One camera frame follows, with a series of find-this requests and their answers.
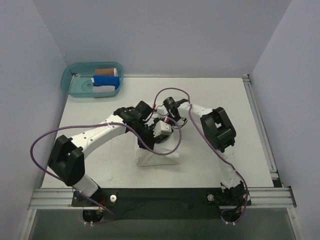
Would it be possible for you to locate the white terry towel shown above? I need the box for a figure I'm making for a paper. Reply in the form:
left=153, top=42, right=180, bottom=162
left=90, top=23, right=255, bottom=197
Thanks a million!
left=134, top=99, right=181, bottom=168

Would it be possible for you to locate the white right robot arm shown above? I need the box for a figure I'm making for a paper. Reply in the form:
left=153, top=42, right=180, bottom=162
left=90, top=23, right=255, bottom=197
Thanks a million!
left=163, top=97, right=250, bottom=205

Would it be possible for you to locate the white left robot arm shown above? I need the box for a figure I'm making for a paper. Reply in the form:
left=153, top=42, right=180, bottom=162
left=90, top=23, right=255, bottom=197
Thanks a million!
left=48, top=101, right=173, bottom=206

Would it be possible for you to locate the white rolled towel in bin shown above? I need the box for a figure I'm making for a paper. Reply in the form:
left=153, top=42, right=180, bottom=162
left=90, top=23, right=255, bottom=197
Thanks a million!
left=92, top=85, right=116, bottom=93

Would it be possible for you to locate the blue rolled towel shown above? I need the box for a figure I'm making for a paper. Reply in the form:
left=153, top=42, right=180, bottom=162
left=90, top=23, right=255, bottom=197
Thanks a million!
left=93, top=74, right=120, bottom=88

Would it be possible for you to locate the brown rolled towel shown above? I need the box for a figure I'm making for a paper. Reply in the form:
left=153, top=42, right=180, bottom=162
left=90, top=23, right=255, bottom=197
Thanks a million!
left=94, top=67, right=118, bottom=77

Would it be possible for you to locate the teal plastic bin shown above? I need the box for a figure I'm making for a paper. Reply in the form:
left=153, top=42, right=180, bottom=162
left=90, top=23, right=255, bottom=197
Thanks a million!
left=60, top=62, right=124, bottom=98

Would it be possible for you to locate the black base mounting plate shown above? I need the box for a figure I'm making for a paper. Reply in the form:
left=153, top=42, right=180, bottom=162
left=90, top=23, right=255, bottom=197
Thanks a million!
left=71, top=187, right=252, bottom=223

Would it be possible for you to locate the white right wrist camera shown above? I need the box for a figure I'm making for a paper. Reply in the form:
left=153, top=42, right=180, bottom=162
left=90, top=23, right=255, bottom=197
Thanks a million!
left=156, top=105, right=168, bottom=117

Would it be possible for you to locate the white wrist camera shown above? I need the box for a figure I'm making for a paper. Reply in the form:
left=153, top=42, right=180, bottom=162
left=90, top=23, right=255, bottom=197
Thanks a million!
left=153, top=120, right=173, bottom=138
left=156, top=105, right=168, bottom=117

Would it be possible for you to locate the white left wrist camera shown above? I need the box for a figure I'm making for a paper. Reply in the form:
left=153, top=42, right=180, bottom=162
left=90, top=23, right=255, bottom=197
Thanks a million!
left=153, top=120, right=173, bottom=138

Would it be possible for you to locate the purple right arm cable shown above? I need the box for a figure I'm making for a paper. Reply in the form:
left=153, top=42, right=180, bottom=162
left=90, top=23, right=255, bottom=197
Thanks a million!
left=152, top=87, right=250, bottom=223

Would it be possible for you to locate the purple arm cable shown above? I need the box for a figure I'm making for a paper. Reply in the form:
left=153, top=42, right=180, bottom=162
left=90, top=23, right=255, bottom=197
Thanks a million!
left=152, top=87, right=250, bottom=223
left=29, top=117, right=182, bottom=223

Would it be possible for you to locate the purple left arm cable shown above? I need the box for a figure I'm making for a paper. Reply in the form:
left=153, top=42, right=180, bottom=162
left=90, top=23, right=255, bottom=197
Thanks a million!
left=29, top=117, right=182, bottom=223

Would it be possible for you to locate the aluminium front rail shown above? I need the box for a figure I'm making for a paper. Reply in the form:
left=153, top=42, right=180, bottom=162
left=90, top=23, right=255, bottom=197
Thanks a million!
left=28, top=187, right=297, bottom=210

